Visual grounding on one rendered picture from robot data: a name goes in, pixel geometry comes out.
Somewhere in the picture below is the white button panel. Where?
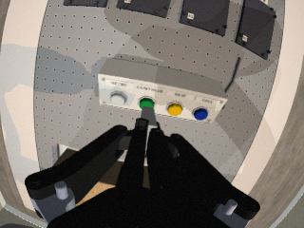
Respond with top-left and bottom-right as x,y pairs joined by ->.
98,57 -> 241,124

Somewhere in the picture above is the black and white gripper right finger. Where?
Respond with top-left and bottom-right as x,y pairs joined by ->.
145,107 -> 260,228

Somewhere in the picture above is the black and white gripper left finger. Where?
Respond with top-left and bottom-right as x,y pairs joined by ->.
25,106 -> 149,228

